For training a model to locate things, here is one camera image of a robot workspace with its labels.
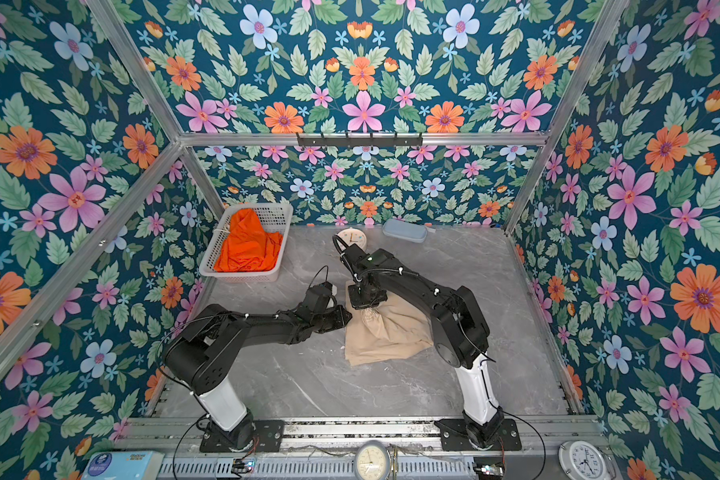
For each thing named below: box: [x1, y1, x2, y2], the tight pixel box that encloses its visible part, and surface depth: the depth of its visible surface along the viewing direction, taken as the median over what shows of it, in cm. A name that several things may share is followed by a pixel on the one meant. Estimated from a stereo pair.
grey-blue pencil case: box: [382, 219, 428, 243], surface depth 119 cm
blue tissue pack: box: [82, 451, 165, 480], surface depth 67 cm
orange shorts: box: [214, 208, 283, 272], surface depth 107 cm
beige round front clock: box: [354, 440, 390, 480], surface depth 68 cm
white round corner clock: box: [559, 440, 615, 480], surface depth 69 cm
